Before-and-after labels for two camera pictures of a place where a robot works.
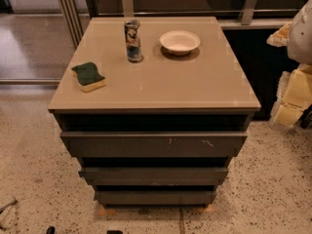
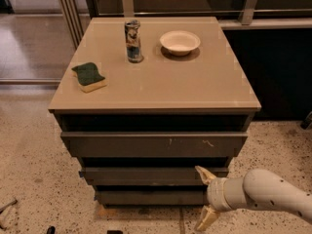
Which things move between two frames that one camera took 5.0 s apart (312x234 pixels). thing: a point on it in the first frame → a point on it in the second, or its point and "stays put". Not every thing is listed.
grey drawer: [155, 198] stays put
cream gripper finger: [284, 114] → [209, 215]
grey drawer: [153, 175] stays put
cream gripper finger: [280, 37] → [206, 175]
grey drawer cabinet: [154, 108] stays put
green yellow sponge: [89, 77] stays put
